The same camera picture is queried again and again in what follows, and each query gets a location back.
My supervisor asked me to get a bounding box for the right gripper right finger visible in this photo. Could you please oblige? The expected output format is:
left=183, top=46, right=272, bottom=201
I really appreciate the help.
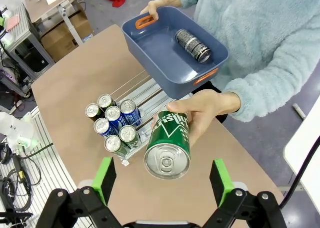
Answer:
left=199, top=159, right=287, bottom=228

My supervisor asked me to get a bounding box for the person's right hand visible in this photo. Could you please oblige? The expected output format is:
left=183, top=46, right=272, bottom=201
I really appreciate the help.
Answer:
left=139, top=0, right=183, bottom=21

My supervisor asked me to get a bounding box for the aluminium frame cart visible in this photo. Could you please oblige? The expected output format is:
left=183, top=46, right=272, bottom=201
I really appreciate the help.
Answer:
left=0, top=3, right=56, bottom=99

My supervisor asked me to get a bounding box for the white wire can dispenser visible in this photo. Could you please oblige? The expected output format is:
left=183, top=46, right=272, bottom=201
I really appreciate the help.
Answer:
left=84, top=69, right=195, bottom=167

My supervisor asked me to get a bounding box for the blue bin with orange handles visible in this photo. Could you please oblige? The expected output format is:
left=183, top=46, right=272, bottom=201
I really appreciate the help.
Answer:
left=121, top=6, right=230, bottom=99

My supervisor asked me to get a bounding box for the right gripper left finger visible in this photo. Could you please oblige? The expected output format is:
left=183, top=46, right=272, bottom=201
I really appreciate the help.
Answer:
left=36, top=157, right=126, bottom=228

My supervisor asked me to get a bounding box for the black cable bundle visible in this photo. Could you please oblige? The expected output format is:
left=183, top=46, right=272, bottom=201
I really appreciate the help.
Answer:
left=0, top=140, right=42, bottom=221

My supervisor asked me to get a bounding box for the thin black camera cable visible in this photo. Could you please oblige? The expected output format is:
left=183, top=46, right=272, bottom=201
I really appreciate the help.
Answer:
left=278, top=135, right=320, bottom=210

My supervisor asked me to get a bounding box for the large brown cardboard box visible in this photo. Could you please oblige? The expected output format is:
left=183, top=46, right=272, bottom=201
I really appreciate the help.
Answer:
left=39, top=3, right=95, bottom=63

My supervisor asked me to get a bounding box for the large white side table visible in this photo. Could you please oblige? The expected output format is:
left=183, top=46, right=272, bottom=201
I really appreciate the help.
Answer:
left=283, top=98, right=320, bottom=201

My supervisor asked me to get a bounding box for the green Chilsung cider can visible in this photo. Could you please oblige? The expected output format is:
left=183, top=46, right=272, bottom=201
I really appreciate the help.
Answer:
left=118, top=125, right=142, bottom=149
left=104, top=135, right=130, bottom=158
left=143, top=109, right=193, bottom=180

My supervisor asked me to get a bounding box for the white plastic cover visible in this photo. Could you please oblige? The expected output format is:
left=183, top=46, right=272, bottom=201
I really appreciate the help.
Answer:
left=0, top=112, right=35, bottom=154

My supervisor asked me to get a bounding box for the beige desk with white leg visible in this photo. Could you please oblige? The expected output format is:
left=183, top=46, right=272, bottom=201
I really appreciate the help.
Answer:
left=23, top=0, right=86, bottom=45

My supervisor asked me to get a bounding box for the person's left forearm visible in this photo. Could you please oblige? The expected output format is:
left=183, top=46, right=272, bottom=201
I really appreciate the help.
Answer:
left=223, top=44, right=320, bottom=123

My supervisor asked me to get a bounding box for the person's left hand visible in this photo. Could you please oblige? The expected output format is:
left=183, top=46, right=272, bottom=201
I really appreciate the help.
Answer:
left=166, top=89, right=242, bottom=146

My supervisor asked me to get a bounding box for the person in teal fleece jacket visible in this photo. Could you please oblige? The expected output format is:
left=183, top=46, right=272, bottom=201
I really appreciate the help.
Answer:
left=167, top=0, right=320, bottom=123

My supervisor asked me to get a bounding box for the blue Pocari Sweat can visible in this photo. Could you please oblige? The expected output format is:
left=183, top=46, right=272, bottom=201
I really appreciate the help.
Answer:
left=119, top=99, right=142, bottom=126
left=104, top=105, right=126, bottom=125
left=93, top=117, right=118, bottom=139

